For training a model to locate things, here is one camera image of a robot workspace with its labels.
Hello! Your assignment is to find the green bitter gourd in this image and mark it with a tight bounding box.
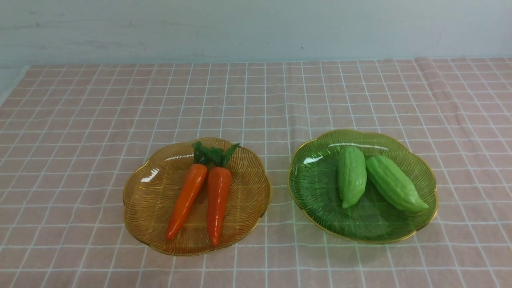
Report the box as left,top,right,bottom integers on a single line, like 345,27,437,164
337,146,367,209
366,155,429,213

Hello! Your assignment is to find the orange carrot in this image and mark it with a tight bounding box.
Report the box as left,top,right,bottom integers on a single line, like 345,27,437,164
206,143,240,247
166,142,210,241

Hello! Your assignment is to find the green glass plate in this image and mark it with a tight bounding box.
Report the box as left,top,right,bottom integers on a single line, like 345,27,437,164
288,129,439,244

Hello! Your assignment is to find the pink checkered tablecloth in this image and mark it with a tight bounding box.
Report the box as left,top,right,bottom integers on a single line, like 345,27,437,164
0,58,511,288

